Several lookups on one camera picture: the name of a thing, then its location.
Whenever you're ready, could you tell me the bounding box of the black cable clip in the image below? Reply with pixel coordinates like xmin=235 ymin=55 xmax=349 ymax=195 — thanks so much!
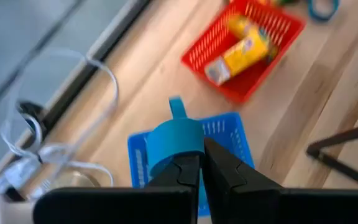
xmin=16 ymin=100 xmax=48 ymax=139

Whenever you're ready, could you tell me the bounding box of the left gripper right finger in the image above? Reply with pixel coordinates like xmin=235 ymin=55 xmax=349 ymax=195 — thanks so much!
xmin=202 ymin=138 xmax=358 ymax=224

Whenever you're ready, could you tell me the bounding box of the blue plastic basket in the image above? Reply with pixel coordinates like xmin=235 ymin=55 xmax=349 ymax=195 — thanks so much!
xmin=126 ymin=111 xmax=256 ymax=218

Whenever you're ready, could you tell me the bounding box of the small yellow crayon box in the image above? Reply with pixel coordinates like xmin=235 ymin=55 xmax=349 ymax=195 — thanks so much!
xmin=227 ymin=12 xmax=260 ymax=40
xmin=203 ymin=27 xmax=278 ymax=87

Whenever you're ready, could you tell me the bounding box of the large yellow crayon box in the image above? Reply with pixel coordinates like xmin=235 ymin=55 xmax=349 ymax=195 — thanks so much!
xmin=258 ymin=0 xmax=300 ymax=7

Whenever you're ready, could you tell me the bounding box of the black perforated metal riser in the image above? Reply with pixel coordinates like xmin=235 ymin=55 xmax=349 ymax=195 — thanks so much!
xmin=305 ymin=107 xmax=358 ymax=189

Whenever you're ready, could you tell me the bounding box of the white lamp cable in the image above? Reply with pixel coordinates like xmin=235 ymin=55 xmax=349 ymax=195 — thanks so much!
xmin=0 ymin=46 xmax=119 ymax=200

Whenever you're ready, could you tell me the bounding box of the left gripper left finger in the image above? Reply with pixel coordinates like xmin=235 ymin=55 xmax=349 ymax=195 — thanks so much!
xmin=32 ymin=154 xmax=201 ymax=224

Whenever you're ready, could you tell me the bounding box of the black aluminium table frame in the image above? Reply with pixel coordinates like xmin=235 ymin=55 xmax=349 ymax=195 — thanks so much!
xmin=0 ymin=0 xmax=154 ymax=187

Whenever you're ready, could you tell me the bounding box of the red plastic basket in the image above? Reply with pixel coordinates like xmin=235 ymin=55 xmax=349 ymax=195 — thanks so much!
xmin=180 ymin=0 xmax=306 ymax=105

